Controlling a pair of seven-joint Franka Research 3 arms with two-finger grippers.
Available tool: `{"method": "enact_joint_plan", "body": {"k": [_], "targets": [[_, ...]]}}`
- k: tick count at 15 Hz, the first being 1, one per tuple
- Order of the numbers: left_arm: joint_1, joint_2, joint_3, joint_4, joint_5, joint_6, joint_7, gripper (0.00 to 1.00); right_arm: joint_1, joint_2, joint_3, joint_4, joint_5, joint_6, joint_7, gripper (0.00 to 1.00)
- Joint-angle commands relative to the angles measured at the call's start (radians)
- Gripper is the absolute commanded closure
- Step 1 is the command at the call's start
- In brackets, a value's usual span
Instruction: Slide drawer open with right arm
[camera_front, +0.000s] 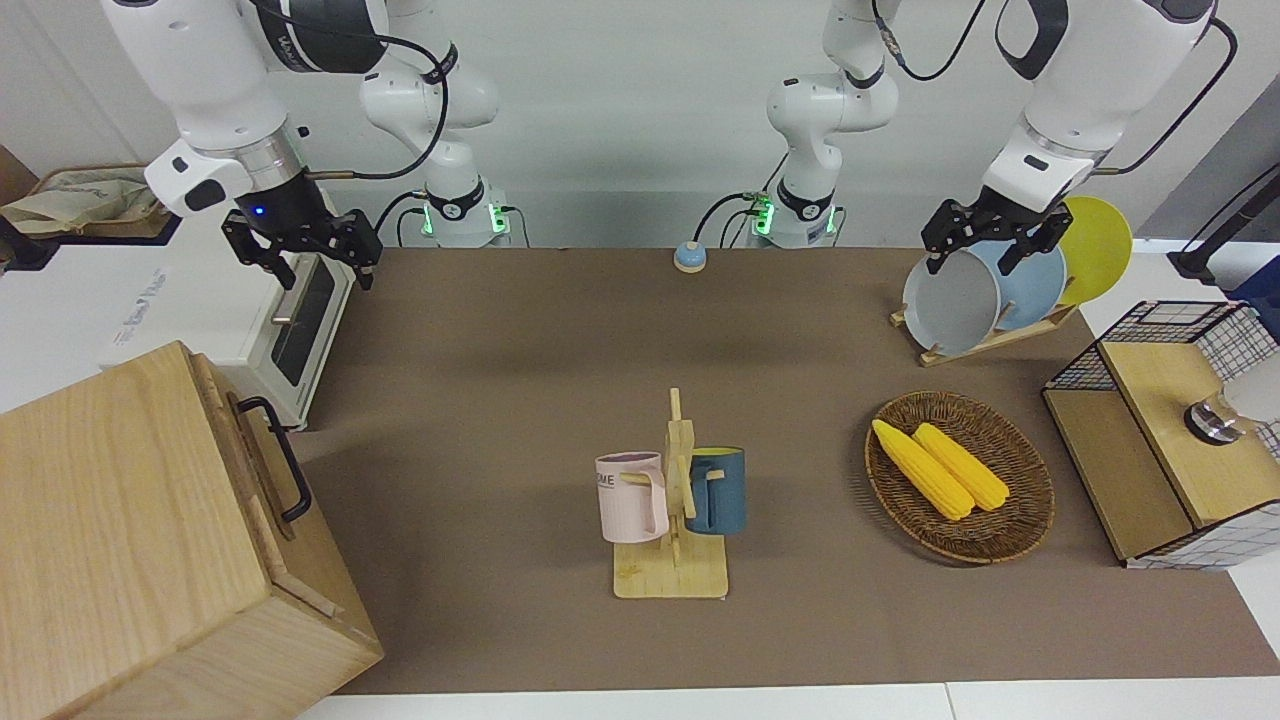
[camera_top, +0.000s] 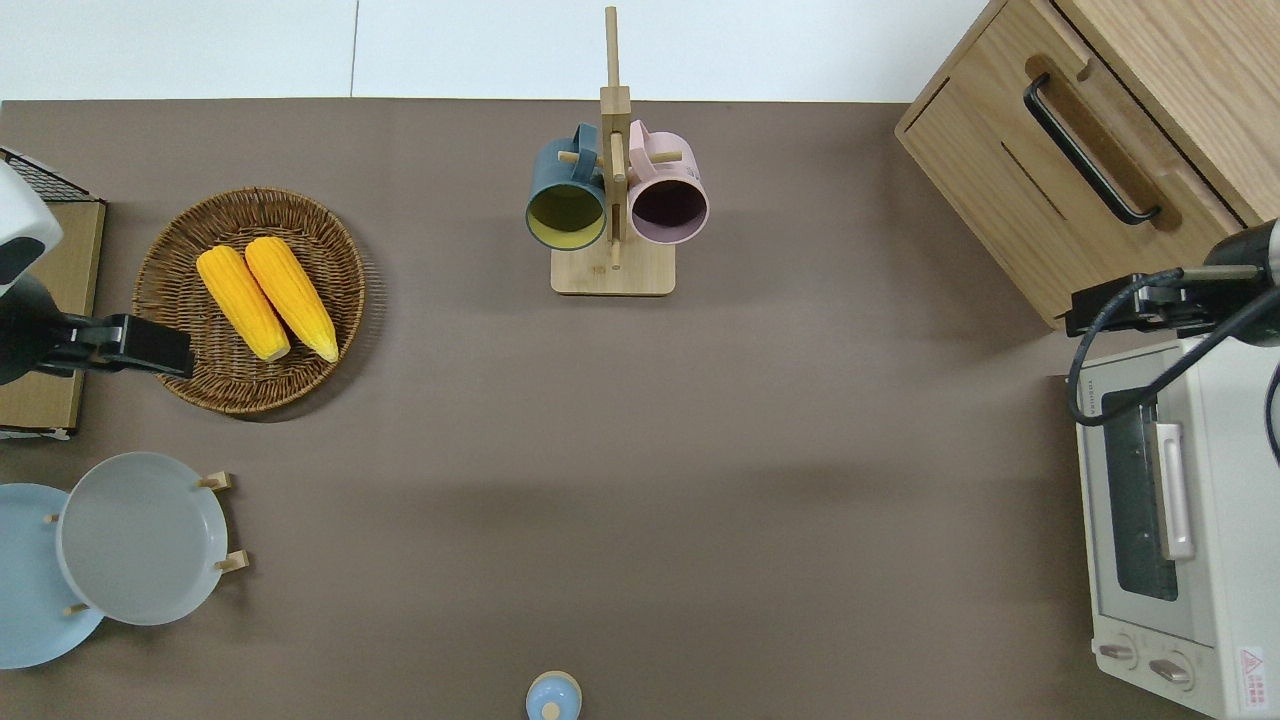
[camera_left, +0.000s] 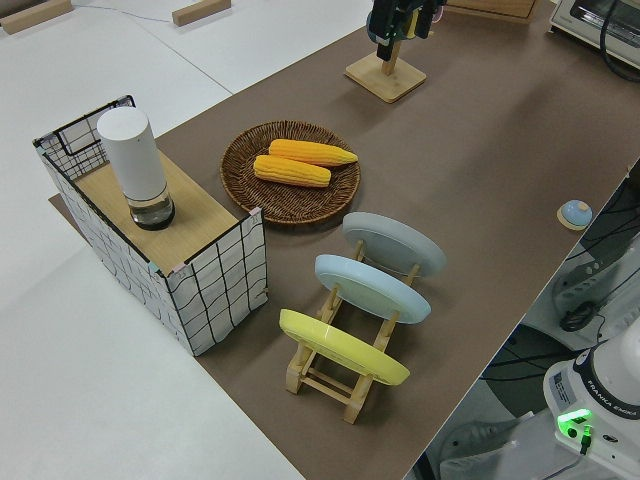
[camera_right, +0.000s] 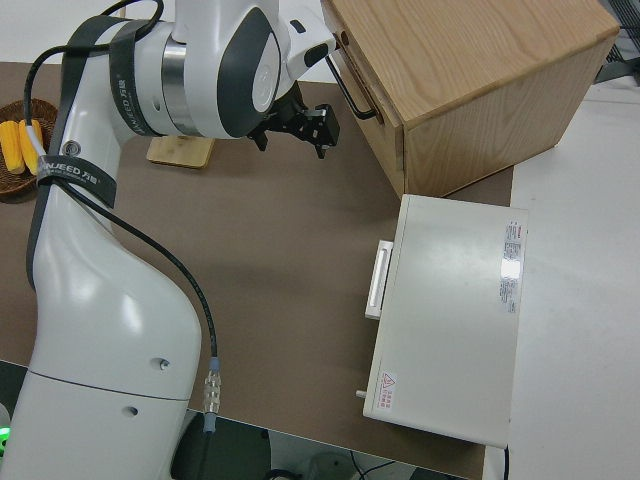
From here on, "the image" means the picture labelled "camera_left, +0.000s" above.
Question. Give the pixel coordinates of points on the brown table mat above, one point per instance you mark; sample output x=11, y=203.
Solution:
x=500, y=150

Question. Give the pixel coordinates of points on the grey plate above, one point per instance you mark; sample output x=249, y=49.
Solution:
x=395, y=240

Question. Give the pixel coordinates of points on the yellow corn cob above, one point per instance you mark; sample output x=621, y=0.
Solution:
x=290, y=171
x=310, y=151

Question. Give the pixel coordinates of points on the wooden mug tree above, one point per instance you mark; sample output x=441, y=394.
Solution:
x=385, y=80

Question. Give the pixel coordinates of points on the wooden plate rack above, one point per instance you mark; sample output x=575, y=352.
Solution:
x=352, y=400

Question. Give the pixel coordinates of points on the brown wicker basket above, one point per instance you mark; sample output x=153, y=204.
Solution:
x=290, y=205

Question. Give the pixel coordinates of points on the white cylinder bottle clear base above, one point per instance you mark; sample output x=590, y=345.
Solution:
x=132, y=160

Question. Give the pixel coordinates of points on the pink mug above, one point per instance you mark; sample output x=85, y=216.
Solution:
x=438, y=16

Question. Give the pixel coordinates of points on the white power strip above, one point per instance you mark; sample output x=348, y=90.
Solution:
x=575, y=290

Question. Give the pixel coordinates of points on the yellow plate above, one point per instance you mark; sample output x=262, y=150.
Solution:
x=345, y=350

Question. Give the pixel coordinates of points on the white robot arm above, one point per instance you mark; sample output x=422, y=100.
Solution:
x=615, y=380

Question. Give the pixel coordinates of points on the wooden drawer cabinet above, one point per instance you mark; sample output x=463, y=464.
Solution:
x=490, y=7

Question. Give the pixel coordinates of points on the light blue plate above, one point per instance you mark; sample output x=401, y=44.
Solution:
x=370, y=290

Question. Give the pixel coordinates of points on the dark green mug yellow inside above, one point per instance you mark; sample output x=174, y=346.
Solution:
x=382, y=20

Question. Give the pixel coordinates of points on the wooden block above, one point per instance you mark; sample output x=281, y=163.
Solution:
x=200, y=12
x=30, y=17

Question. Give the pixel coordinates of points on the white toaster oven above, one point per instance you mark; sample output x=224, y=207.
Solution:
x=575, y=15

